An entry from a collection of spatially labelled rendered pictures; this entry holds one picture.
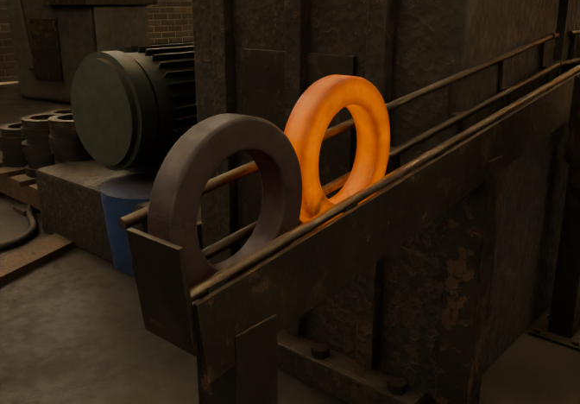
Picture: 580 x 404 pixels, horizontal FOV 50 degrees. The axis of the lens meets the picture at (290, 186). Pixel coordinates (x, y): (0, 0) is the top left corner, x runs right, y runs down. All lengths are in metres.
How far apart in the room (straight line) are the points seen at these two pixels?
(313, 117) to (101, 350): 1.12
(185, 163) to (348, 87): 0.25
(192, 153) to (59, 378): 1.10
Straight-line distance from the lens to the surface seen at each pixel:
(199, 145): 0.55
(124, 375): 1.56
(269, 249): 0.61
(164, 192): 0.55
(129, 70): 1.97
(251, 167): 0.69
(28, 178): 2.72
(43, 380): 1.59
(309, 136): 0.67
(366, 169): 0.79
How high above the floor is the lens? 0.83
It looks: 17 degrees down
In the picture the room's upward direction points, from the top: straight up
